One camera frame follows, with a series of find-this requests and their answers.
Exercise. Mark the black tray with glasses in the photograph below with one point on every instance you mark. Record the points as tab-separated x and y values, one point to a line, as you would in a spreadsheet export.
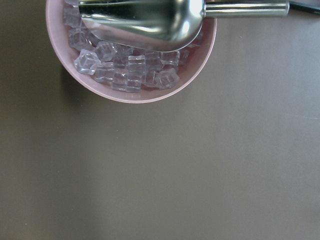
308	6

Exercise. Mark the clear ice cube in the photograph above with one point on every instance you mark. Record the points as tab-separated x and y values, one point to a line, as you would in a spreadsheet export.
136	64
105	51
86	62
104	73
166	79

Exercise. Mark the metal ice scoop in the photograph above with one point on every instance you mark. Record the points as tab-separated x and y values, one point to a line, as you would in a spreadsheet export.
166	25

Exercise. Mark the pink bowl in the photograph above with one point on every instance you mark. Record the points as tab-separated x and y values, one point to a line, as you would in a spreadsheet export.
58	35

